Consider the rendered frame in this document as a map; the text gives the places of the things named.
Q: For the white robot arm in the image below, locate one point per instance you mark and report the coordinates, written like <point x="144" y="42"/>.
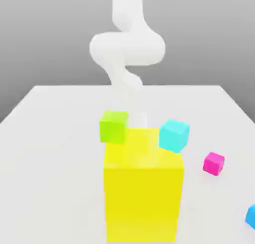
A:
<point x="127" y="48"/>

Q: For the small lime green cube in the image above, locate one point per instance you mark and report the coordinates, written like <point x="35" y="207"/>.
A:
<point x="112" y="129"/>

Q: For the small cyan cube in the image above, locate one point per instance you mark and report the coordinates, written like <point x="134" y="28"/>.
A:
<point x="173" y="137"/>

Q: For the small magenta cube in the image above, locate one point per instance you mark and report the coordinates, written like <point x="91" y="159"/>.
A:
<point x="213" y="164"/>

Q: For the small blue cube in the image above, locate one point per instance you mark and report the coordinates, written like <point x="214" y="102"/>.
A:
<point x="251" y="217"/>

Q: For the large yellow box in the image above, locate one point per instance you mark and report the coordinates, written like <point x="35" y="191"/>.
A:
<point x="143" y="198"/>

